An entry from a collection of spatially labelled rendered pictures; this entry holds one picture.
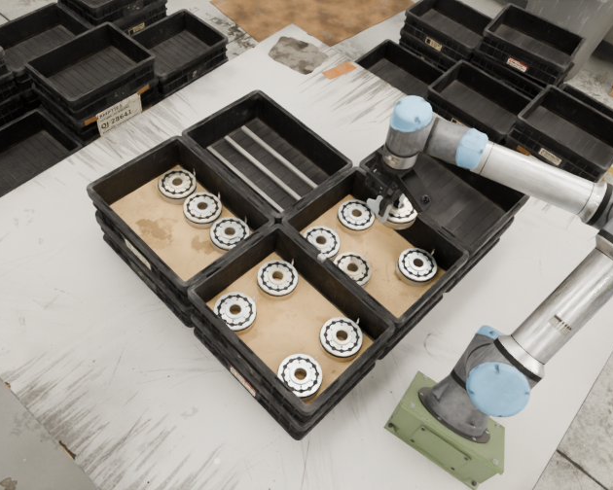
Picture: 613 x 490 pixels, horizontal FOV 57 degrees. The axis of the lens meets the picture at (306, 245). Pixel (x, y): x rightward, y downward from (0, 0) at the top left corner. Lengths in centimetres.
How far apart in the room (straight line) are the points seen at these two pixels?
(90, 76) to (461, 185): 154
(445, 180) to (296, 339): 70
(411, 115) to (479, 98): 172
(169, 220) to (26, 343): 47
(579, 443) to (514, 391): 132
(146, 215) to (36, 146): 111
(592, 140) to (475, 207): 107
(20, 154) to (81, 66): 43
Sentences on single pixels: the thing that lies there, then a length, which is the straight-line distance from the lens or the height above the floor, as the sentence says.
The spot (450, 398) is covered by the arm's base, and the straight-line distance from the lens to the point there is 138.
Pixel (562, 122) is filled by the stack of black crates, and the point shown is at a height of 49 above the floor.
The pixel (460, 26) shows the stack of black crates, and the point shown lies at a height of 38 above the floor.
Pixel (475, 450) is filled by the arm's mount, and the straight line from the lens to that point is 136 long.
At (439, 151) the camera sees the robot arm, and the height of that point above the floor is 130.
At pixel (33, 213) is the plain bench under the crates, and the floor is 70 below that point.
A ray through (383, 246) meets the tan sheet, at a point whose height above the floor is 83.
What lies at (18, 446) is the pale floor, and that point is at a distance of 229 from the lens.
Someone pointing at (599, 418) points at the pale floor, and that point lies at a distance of 259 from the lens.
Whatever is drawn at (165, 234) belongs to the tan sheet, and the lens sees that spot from 155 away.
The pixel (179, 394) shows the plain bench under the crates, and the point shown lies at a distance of 148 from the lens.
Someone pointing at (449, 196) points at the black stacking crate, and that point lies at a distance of 174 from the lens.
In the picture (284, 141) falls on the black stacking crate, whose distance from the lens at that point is 177.
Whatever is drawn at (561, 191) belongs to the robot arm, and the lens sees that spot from 130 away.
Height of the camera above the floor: 209
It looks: 55 degrees down
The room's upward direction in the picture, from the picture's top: 11 degrees clockwise
